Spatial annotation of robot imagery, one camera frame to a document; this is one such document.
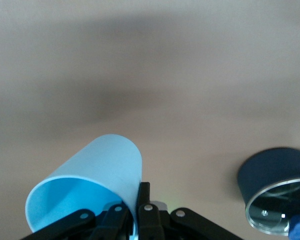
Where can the glass lid with blue knob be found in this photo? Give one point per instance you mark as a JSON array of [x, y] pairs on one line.
[[270, 212]]

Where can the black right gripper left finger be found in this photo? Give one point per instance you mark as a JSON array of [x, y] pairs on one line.
[[72, 222]]

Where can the brown table cover cloth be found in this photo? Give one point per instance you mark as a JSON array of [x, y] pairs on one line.
[[165, 75]]

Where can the light blue plastic cup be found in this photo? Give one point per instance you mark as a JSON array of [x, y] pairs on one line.
[[110, 160]]

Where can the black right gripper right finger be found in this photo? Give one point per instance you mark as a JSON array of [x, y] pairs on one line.
[[150, 225]]

